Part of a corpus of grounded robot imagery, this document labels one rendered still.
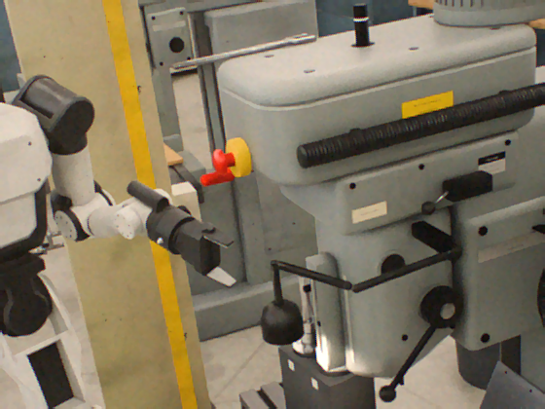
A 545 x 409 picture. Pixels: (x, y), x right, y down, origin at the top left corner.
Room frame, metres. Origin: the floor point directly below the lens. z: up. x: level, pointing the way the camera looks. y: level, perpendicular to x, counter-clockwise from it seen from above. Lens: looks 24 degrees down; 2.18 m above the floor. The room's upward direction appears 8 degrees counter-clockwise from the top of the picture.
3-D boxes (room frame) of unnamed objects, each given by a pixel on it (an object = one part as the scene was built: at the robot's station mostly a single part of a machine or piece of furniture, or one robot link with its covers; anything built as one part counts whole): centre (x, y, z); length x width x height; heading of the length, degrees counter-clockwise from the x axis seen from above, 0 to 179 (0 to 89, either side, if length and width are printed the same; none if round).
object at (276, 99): (1.35, -0.20, 1.81); 0.47 x 0.26 x 0.16; 110
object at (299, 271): (1.18, -0.06, 1.58); 0.17 x 0.01 x 0.01; 43
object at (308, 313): (1.73, -0.07, 1.25); 0.03 x 0.03 x 0.11
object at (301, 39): (1.39, 0.00, 1.89); 0.24 x 0.04 x 0.01; 112
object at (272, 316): (1.25, 0.00, 1.48); 0.07 x 0.07 x 0.06
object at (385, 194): (1.36, -0.23, 1.68); 0.34 x 0.24 x 0.10; 110
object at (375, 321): (1.34, -0.19, 1.47); 0.21 x 0.19 x 0.32; 20
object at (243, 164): (1.26, 0.03, 1.76); 0.06 x 0.02 x 0.06; 20
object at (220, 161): (1.25, 0.05, 1.76); 0.04 x 0.03 x 0.04; 20
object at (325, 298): (1.30, -0.08, 1.45); 0.04 x 0.04 x 0.21; 20
